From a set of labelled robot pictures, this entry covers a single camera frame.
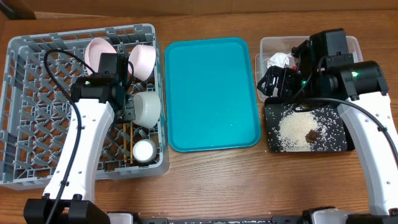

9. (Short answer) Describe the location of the large white plate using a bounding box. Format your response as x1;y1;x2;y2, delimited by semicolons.
84;37;116;75

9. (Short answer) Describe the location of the white rice pile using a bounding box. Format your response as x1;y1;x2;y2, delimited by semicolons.
267;104;346;152

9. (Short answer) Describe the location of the grey bowl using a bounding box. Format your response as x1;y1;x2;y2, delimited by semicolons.
132;91;161;129

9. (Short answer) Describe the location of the grey plastic dish rack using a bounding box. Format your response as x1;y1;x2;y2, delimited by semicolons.
1;24;169;190

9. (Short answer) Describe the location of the clear plastic bin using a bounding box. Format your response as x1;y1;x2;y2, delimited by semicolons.
255;36;363;102

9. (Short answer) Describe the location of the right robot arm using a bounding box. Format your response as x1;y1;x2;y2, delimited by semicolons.
257;29;397;223

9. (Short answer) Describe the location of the white paper cup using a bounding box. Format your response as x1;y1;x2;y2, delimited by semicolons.
132;139;157;164

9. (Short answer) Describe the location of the black tray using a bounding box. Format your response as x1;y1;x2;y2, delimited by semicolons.
263;95;355;154

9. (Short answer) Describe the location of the small white plate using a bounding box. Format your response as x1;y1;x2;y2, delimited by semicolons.
128;45;156;81

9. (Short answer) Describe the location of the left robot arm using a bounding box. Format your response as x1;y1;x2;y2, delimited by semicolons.
24;53;134;223

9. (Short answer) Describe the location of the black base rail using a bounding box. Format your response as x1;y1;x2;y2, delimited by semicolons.
107;211;307;224

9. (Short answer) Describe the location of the white napkin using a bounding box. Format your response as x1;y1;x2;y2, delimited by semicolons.
267;52;295;68

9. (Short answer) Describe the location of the teal serving tray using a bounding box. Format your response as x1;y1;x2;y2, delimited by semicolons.
164;37;261;152

